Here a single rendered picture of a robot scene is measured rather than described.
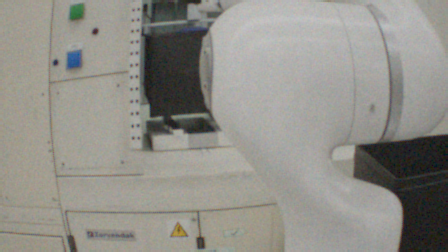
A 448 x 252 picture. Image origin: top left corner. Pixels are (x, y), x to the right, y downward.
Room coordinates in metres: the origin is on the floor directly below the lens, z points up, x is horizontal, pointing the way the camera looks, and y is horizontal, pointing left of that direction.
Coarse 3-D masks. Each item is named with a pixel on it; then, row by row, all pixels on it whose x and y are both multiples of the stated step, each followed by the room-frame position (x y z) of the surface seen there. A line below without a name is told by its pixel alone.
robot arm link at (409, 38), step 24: (336, 0) 0.58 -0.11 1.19; (360, 0) 0.53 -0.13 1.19; (384, 0) 0.50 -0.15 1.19; (408, 0) 0.49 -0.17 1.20; (384, 24) 0.46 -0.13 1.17; (408, 24) 0.47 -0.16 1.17; (408, 48) 0.45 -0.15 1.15; (432, 48) 0.46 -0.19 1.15; (408, 72) 0.44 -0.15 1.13; (432, 72) 0.45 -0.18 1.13; (408, 96) 0.44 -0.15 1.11; (432, 96) 0.45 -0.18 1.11; (408, 120) 0.45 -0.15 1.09; (432, 120) 0.46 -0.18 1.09
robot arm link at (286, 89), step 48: (288, 0) 0.48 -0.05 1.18; (240, 48) 0.45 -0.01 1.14; (288, 48) 0.44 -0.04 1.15; (336, 48) 0.44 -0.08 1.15; (384, 48) 0.45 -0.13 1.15; (240, 96) 0.44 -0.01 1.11; (288, 96) 0.43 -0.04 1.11; (336, 96) 0.44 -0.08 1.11; (384, 96) 0.44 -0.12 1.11; (240, 144) 0.45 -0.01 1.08; (288, 144) 0.43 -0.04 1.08; (336, 144) 0.46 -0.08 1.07; (288, 192) 0.45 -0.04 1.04; (336, 192) 0.44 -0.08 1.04; (384, 192) 0.49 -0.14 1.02; (288, 240) 0.48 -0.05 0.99; (336, 240) 0.44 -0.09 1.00; (384, 240) 0.45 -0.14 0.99
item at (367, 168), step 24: (384, 144) 1.08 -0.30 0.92; (408, 144) 1.09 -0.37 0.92; (432, 144) 1.10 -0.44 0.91; (360, 168) 1.02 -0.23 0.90; (384, 168) 1.08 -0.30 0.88; (408, 168) 1.09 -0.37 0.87; (432, 168) 1.10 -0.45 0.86; (408, 192) 0.81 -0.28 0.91; (432, 192) 0.82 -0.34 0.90; (408, 216) 0.81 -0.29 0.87; (432, 216) 0.82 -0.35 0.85; (408, 240) 0.81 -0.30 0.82; (432, 240) 0.82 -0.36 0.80
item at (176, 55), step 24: (168, 24) 1.45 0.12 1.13; (144, 48) 1.53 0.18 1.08; (168, 48) 1.36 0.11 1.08; (192, 48) 1.37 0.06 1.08; (144, 72) 1.54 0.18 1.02; (168, 72) 1.36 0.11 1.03; (192, 72) 1.37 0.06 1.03; (168, 96) 1.36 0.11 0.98; (192, 96) 1.37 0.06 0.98; (168, 120) 1.36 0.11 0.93
